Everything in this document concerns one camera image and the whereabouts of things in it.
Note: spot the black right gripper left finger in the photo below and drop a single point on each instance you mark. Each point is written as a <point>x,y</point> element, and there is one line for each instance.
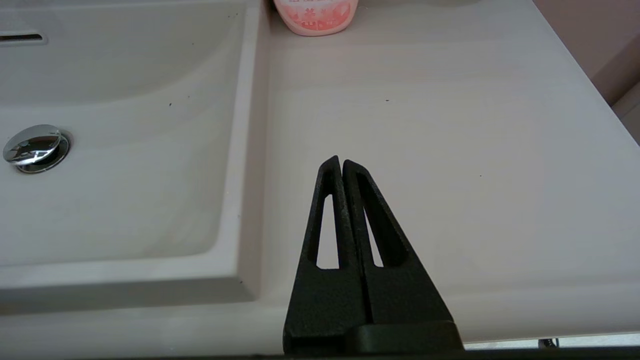
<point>325,300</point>

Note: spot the chrome drain stopper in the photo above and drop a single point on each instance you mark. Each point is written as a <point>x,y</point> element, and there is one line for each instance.
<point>34,147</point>

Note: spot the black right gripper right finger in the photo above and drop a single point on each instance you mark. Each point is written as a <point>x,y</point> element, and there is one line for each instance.
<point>405,295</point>

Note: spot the white ceramic sink basin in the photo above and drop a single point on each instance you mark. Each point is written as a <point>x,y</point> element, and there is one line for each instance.
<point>125,200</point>

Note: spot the pink soap pump bottle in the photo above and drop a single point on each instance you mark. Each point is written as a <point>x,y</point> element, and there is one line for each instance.
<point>316,17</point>

